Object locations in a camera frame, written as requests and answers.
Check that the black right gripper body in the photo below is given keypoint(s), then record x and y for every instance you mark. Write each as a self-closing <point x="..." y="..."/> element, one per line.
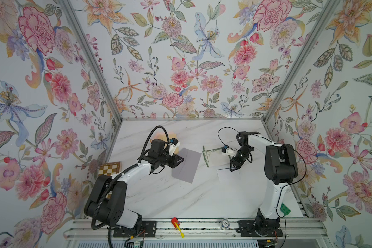
<point x="242" y="154"/>

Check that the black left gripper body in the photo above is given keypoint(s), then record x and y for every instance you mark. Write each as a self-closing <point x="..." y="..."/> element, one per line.
<point x="164" y="159"/>

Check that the grey lavender envelope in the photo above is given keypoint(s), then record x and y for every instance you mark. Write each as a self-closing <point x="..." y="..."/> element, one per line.
<point x="186" y="170"/>

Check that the blue bordered white letter paper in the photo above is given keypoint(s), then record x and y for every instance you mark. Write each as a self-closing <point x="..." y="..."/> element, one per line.
<point x="226" y="176"/>

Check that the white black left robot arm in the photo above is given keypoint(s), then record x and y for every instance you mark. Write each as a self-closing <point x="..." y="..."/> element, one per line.
<point x="106" y="204"/>

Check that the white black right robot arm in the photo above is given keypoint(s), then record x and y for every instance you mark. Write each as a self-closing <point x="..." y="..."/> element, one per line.
<point x="280" y="168"/>

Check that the wooden checkered chessboard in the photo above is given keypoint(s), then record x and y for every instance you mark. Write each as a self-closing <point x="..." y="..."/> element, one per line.
<point x="110" y="169"/>

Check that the round silver knob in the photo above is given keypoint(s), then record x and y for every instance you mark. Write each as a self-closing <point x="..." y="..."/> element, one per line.
<point x="225" y="224"/>

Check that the green tag label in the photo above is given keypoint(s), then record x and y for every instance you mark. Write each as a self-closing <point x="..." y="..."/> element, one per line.
<point x="285" y="210"/>

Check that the yellow stick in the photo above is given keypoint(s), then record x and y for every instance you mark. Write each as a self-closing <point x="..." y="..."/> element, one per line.
<point x="179" y="229"/>

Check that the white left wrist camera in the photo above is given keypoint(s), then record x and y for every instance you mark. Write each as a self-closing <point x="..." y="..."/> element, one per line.
<point x="173" y="146"/>

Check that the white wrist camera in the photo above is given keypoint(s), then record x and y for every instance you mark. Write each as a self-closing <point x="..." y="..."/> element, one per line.
<point x="173" y="146"/>
<point x="226" y="150"/>

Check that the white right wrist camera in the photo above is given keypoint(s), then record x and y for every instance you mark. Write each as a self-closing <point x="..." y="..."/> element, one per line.
<point x="226" y="150"/>

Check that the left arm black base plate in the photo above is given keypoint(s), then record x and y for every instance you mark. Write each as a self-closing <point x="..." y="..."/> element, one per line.
<point x="143" y="228"/>

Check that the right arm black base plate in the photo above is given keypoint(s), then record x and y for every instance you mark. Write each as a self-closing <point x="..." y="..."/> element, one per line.
<point x="263" y="229"/>

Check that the aluminium front rail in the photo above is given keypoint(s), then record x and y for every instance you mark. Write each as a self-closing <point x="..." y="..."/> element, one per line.
<point x="208" y="229"/>

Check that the aluminium corner frame post left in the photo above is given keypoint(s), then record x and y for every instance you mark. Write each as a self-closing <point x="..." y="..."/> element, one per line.
<point x="82" y="39"/>

